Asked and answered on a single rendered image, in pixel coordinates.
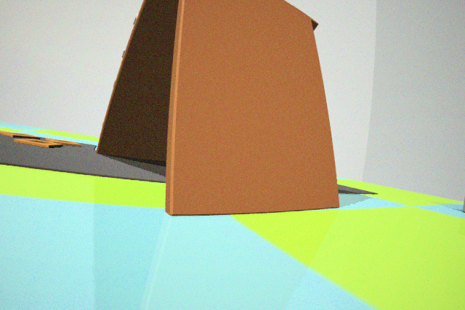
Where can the brown letter tile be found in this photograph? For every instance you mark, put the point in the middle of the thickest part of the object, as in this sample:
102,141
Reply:
17,135
39,143
64,142

